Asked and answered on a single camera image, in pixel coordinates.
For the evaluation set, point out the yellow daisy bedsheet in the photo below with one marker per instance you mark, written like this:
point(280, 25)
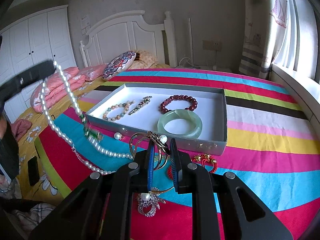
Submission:
point(59, 167)

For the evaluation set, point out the beige patterned pillow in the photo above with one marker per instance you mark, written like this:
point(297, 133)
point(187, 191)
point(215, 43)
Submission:
point(144, 60)

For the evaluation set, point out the pearl earring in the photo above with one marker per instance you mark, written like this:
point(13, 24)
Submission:
point(118, 136)

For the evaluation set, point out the printed window curtain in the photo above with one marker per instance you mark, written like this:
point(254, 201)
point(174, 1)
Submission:
point(281, 32)

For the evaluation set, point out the grey shallow cardboard box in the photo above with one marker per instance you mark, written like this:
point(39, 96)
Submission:
point(211, 108)

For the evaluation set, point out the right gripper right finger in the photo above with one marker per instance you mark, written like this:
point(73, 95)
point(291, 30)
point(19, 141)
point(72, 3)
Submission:
point(223, 203)

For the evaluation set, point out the white thin desk lamp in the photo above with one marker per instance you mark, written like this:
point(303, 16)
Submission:
point(188, 62)

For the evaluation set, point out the silver rhinestone pearl brooch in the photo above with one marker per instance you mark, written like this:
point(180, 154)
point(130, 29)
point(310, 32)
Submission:
point(149, 203)

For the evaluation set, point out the white nightstand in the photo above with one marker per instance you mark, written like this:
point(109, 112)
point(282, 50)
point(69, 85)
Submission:
point(214, 68)

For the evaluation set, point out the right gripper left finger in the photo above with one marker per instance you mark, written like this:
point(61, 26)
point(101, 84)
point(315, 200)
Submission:
point(100, 207)

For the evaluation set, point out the black phone on bed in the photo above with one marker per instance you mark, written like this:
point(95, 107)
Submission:
point(33, 171)

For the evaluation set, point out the colourful striped cloth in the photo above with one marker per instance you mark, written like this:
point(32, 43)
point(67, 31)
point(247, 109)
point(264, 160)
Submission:
point(271, 147)

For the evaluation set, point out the white wardrobe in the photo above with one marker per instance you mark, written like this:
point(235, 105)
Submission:
point(41, 36)

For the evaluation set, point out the gold pearl ring ornament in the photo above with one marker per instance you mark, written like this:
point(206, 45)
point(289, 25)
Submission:
point(160, 141)

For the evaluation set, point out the white bed headboard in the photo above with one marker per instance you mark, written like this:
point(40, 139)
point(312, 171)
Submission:
point(126, 31)

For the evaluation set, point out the wall socket panel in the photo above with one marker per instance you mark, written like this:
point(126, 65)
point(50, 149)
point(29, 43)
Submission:
point(211, 45)

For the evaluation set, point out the round patterned cushion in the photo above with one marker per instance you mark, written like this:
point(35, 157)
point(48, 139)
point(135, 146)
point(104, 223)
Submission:
point(119, 64)

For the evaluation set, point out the plaid sleeve forearm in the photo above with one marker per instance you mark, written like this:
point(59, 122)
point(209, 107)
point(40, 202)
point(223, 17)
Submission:
point(19, 217)

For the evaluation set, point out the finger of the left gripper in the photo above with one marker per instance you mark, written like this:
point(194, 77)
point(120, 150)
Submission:
point(38, 72)

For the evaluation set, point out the gold wire bangle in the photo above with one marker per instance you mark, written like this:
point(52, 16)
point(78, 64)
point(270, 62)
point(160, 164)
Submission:
point(136, 140)

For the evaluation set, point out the pink folded quilt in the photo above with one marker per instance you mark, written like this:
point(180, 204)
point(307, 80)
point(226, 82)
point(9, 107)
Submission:
point(55, 89)

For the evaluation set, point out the green jade bangle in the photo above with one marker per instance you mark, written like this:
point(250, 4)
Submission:
point(180, 123)

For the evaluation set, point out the pink floral pillow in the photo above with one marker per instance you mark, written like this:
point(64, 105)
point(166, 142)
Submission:
point(93, 72)

